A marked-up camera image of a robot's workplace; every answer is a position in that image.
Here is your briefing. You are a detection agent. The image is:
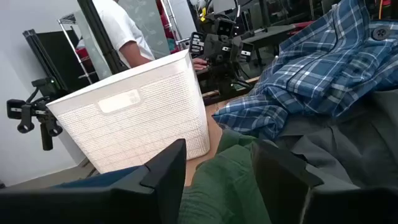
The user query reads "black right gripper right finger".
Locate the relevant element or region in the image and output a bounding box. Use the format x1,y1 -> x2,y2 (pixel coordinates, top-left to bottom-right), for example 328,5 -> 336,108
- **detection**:
251,140 -> 398,224

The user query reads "blue plaid shirt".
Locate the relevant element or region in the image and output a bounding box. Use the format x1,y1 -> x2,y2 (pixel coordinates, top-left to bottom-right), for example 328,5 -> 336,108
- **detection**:
212,0 -> 398,141

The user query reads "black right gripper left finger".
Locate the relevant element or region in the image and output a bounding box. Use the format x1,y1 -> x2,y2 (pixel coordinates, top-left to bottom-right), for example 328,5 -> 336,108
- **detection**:
0,139 -> 187,224

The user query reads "black metal rig frame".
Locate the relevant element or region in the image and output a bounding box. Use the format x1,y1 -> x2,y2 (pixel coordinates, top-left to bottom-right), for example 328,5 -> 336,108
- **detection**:
76,0 -> 128,75

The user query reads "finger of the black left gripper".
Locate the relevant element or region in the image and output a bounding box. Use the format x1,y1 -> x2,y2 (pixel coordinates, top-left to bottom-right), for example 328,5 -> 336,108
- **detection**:
188,31 -> 205,59
239,42 -> 254,63

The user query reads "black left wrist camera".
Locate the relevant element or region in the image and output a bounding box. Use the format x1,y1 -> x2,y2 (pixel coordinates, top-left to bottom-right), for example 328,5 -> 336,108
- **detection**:
216,17 -> 236,37

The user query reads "navy fabric basket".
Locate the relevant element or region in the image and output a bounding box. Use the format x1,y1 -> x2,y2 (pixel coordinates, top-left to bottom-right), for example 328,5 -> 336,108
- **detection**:
52,166 -> 141,189

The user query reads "black board panel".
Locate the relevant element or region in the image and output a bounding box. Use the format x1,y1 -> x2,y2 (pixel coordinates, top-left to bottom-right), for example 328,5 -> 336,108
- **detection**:
22,29 -> 91,93

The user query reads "person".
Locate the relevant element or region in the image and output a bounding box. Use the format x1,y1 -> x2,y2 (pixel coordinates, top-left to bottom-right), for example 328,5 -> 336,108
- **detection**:
92,0 -> 208,72

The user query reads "green garment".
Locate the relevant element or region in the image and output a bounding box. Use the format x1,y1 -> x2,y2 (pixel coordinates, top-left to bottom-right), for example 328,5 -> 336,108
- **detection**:
177,129 -> 274,224

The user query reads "metal wire shelf rack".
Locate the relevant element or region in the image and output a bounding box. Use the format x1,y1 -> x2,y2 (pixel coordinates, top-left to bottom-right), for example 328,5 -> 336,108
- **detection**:
57,12 -> 98,85

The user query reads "white woven plastic basket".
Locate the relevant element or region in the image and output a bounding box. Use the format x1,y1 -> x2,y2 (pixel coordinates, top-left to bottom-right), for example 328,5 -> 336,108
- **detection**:
45,49 -> 211,174

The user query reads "dark grey garment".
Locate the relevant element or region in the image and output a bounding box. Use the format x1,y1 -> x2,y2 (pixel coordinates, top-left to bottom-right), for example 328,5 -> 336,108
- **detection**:
273,88 -> 398,190

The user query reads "frosted glass partition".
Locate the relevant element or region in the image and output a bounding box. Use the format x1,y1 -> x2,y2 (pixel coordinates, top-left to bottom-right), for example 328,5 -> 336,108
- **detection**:
73,0 -> 171,79

